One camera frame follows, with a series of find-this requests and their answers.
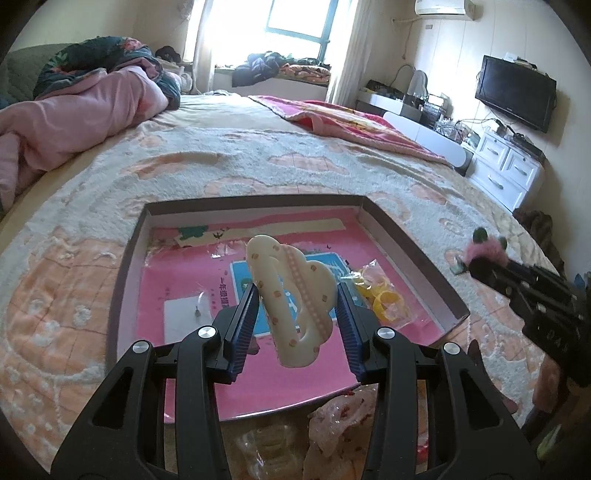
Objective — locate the brown bag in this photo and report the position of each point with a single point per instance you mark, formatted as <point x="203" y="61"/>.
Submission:
<point x="538" y="230"/>

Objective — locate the cream curtain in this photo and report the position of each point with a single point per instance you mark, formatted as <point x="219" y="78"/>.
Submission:
<point x="355" y="46"/>

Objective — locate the green quilted headboard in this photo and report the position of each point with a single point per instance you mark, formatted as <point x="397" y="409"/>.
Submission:
<point x="18" y="69"/>

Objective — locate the white air conditioner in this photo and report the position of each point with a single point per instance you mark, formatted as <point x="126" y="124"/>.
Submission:
<point x="443" y="7"/>

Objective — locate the desk lamp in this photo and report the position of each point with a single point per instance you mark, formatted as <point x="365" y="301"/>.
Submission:
<point x="415" y="83"/>

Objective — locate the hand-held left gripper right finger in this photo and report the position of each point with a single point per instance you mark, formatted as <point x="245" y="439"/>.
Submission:
<point x="351" y="332"/>

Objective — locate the sheer white curtain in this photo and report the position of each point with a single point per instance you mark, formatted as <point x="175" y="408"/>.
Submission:
<point x="217" y="37"/>

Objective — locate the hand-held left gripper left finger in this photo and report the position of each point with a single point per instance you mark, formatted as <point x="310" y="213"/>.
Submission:
<point x="242" y="332"/>

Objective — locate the white drawer cabinet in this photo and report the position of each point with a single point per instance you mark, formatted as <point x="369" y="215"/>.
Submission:
<point x="503" y="170"/>

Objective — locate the small dark hair clip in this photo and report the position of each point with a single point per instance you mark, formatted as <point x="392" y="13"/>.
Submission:
<point x="457" y="265"/>

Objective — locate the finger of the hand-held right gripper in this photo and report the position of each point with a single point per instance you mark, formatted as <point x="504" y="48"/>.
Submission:
<point x="498" y="281"/>
<point x="531" y="274"/>

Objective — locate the pink red printed blanket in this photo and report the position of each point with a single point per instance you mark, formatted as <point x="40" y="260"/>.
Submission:
<point x="351" y="124"/>

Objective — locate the person's right hand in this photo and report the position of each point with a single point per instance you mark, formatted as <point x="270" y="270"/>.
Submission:
<point x="551" y="383"/>

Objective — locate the black garment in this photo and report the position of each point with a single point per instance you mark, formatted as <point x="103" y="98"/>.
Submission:
<point x="168" y="54"/>

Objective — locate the cream floral fabric hair bow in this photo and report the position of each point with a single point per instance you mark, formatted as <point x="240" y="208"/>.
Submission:
<point x="337" y="415"/>

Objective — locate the white desk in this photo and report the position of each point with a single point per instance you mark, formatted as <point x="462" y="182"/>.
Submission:
<point x="425" y="134"/>

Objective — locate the pink quilt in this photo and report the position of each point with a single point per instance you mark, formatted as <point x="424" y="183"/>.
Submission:
<point x="69" y="120"/>

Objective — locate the white earring card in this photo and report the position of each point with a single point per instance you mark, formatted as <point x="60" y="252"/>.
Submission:
<point x="184" y="323"/>

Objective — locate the cream dotted hair claw clip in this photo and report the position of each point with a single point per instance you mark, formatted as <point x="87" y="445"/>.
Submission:
<point x="295" y="295"/>

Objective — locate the black flat television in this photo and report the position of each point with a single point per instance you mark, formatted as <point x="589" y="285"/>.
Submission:
<point x="515" y="92"/>

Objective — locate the window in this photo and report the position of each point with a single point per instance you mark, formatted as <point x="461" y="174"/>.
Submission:
<point x="304" y="18"/>

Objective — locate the colourful folded blanket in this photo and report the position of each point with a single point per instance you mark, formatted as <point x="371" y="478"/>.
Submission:
<point x="309" y="71"/>

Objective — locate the dark clothing pile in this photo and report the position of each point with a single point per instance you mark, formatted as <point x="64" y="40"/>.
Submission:
<point x="258" y="69"/>

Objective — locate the dark floral quilt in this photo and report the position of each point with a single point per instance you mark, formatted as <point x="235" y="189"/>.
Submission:
<point x="92" y="53"/>

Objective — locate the black set-top box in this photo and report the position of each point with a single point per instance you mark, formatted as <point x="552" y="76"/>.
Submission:
<point x="526" y="147"/>

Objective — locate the brown cardboard box pink inside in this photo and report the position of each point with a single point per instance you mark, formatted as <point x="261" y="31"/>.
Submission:
<point x="184" y="258"/>

